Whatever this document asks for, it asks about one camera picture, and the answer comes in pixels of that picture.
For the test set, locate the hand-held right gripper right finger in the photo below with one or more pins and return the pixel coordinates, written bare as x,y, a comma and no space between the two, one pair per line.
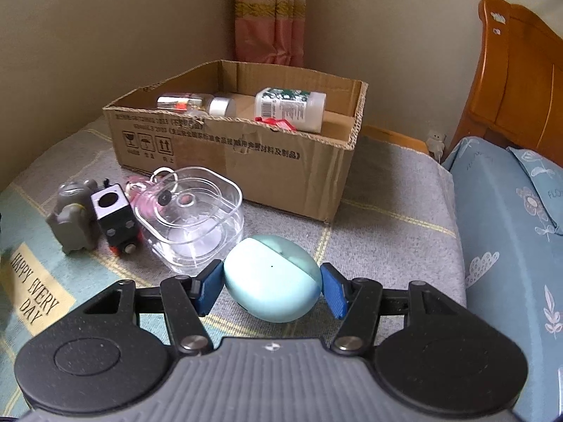
336,290

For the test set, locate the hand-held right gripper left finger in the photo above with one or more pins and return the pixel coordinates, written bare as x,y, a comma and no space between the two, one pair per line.
207,288

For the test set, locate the mint green earbud case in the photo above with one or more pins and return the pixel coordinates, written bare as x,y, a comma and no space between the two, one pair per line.
270,277

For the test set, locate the brown cardboard box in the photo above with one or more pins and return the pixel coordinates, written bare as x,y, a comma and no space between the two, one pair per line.
272,176

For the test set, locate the red toy train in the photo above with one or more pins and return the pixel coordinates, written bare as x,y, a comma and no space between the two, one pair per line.
275,122

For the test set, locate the capsule bottle with silver cap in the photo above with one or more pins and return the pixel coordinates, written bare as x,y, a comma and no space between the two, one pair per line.
189,102

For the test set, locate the white bottle with green label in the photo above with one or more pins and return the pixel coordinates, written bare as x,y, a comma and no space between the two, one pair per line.
290,105

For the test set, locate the clear square plastic container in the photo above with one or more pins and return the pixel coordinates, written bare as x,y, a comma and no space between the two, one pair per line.
193,228

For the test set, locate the checked blue grey blanket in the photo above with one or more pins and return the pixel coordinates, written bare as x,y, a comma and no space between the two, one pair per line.
387,237

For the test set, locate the black and white cube toy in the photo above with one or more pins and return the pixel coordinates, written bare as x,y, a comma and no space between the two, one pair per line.
114,215

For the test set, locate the grey elephant toy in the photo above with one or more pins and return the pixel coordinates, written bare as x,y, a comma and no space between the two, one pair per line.
70,220

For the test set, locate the blue floral bed sheet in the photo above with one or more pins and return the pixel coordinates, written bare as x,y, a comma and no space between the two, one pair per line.
506,272

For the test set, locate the white charger plug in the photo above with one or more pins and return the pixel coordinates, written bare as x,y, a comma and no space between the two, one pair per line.
435,147

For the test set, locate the blue floral pillow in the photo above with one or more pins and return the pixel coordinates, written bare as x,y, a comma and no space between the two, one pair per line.
541,184

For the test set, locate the wooden headboard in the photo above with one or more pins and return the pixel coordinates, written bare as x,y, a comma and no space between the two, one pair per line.
519,83

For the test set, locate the pink curtain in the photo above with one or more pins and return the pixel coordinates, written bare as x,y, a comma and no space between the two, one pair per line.
268,17

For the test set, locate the white cloud-shaped sticker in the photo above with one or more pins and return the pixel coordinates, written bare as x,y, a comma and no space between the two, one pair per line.
498,17

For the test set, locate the white wall socket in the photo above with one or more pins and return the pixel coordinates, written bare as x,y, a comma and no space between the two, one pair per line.
437,135

